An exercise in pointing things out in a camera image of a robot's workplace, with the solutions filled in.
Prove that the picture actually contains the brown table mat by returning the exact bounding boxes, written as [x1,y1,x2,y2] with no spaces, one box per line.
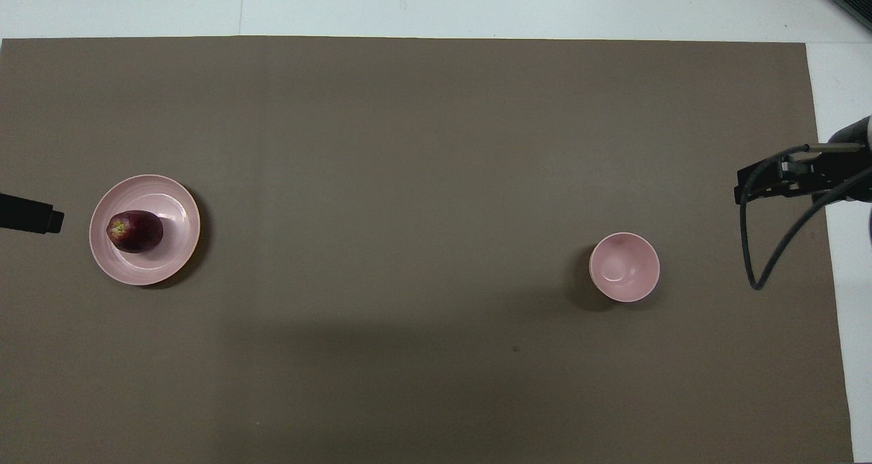
[0,36,855,464]

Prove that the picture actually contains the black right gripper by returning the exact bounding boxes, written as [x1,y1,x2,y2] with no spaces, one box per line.
[734,149,872,206]

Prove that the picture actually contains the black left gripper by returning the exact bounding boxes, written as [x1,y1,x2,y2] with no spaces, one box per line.
[0,192,65,235]

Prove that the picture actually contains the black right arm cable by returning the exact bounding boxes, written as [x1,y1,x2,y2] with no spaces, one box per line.
[740,143,872,292]

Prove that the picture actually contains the pink bowl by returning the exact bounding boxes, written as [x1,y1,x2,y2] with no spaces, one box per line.
[589,232,661,303]

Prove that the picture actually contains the pink plate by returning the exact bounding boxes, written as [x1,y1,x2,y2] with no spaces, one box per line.
[89,174,202,287]

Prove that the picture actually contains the dark red apple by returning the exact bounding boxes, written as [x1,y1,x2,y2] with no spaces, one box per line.
[106,210,165,254]

